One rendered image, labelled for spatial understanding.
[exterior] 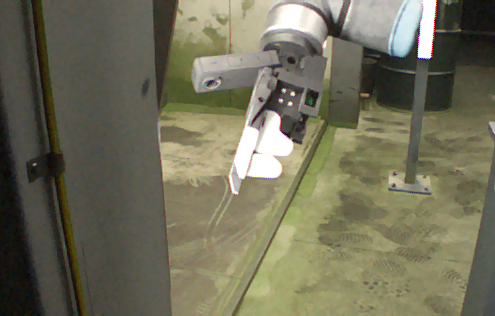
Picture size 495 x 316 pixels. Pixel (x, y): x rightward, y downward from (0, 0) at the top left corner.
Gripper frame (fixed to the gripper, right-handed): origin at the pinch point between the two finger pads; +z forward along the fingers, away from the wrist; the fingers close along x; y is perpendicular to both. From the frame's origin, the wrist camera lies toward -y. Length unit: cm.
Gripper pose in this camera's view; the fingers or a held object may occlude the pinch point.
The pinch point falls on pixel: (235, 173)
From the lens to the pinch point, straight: 58.2
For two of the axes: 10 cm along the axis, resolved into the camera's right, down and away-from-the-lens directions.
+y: 9.5, 3.1, 0.3
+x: -1.7, 4.6, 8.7
